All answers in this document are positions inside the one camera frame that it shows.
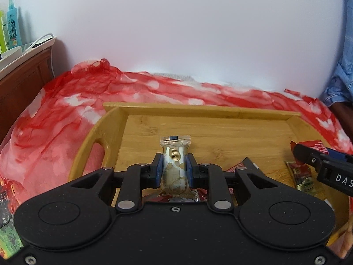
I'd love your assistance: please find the wooden headboard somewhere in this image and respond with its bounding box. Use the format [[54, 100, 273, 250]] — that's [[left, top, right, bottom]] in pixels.
[[0, 45, 57, 144]]

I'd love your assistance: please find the white cable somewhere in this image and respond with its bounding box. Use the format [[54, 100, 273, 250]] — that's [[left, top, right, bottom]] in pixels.
[[29, 33, 56, 78]]

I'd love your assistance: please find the landscape printed cloth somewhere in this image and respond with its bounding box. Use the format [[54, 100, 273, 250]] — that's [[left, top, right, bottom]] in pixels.
[[0, 59, 353, 257]]

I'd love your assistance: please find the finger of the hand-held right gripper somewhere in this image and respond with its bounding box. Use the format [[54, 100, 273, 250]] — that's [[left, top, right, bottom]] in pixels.
[[327, 148, 353, 164], [292, 143, 324, 169]]

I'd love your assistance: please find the yellow-green bottle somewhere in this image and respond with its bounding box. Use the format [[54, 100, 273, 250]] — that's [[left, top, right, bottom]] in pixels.
[[0, 10, 9, 54]]

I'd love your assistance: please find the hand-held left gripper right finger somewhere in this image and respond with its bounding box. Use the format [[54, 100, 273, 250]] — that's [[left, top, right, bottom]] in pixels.
[[186, 153, 280, 214]]

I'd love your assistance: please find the wooden tray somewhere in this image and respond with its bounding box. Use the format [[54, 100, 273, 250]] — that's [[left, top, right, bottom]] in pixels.
[[68, 102, 353, 252]]

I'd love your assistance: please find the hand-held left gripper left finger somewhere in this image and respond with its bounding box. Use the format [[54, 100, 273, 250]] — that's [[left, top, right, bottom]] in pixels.
[[68, 152, 163, 214]]

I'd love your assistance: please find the white gold-dotted snack packet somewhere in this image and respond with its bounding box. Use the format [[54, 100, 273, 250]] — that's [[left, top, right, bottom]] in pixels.
[[160, 134, 191, 199]]

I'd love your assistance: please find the dark wooden bed frame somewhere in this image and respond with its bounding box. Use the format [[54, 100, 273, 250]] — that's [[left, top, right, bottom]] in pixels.
[[329, 101, 353, 136]]

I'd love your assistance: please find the large red nut packet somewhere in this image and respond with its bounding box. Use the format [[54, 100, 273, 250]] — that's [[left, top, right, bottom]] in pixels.
[[286, 161, 324, 198]]

